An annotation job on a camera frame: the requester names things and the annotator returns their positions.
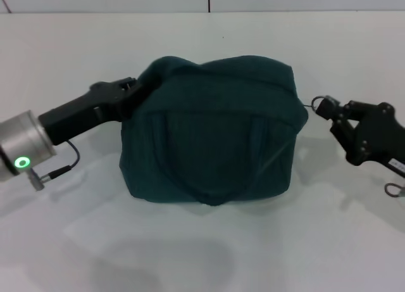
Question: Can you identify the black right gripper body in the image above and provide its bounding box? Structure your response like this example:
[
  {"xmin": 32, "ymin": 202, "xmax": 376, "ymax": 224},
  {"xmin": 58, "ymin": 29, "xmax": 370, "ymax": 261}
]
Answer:
[{"xmin": 329, "ymin": 100, "xmax": 405, "ymax": 178}]

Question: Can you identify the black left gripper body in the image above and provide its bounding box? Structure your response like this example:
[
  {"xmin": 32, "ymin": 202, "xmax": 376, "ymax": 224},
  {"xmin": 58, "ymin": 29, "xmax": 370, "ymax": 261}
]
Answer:
[{"xmin": 37, "ymin": 78, "xmax": 143, "ymax": 146}]

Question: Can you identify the dark right arm cable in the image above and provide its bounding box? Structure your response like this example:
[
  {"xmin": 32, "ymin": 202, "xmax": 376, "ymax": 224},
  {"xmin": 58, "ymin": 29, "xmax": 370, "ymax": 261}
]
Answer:
[{"xmin": 384, "ymin": 181, "xmax": 405, "ymax": 198}]

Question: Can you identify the dark left arm cable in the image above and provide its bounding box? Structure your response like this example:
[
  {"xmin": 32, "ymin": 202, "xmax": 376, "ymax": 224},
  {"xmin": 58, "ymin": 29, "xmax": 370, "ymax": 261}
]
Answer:
[{"xmin": 30, "ymin": 139, "xmax": 82, "ymax": 191}]

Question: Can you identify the dark arm cable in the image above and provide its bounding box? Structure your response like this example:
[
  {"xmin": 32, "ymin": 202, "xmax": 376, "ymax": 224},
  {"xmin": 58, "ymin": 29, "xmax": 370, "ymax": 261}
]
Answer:
[
  {"xmin": 30, "ymin": 139, "xmax": 82, "ymax": 191},
  {"xmin": 384, "ymin": 181, "xmax": 405, "ymax": 198}
]

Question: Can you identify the dark teal fabric lunch bag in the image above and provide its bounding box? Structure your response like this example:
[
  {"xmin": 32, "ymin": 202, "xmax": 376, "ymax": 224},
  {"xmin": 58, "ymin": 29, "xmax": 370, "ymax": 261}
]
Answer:
[{"xmin": 118, "ymin": 54, "xmax": 323, "ymax": 208}]

